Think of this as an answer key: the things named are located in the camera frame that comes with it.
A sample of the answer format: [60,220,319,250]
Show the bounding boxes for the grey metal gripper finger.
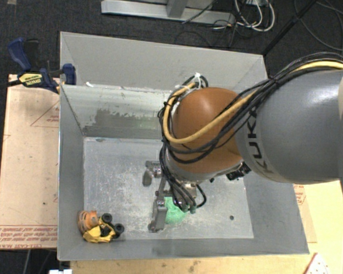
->
[147,198,169,234]
[141,159,163,188]

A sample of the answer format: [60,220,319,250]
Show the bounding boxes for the green sponge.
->
[162,196,190,226]

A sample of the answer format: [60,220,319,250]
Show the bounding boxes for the grey metal bin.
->
[44,31,324,274]

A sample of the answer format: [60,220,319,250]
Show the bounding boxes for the yellow toy truck black wheels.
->
[82,211,126,245]

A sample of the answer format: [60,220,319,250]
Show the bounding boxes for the orange-brown ribbed toy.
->
[75,209,101,234]

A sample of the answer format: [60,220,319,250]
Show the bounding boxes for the brown cardboard board red print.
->
[0,73,328,273]

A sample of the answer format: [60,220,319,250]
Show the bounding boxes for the white triangular sanding pad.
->
[303,251,335,274]

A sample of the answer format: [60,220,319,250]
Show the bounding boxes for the black cylinder on white bracket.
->
[225,160,253,182]

